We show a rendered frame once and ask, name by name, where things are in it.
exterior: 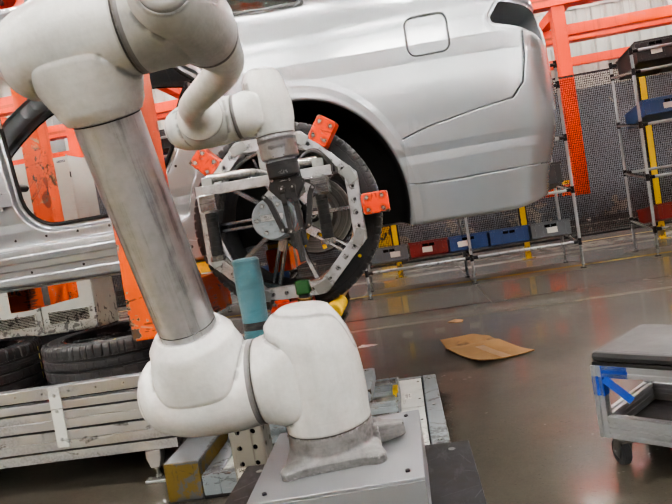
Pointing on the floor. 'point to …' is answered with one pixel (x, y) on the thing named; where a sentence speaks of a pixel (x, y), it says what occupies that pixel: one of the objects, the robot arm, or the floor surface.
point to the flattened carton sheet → (482, 347)
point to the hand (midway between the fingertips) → (300, 246)
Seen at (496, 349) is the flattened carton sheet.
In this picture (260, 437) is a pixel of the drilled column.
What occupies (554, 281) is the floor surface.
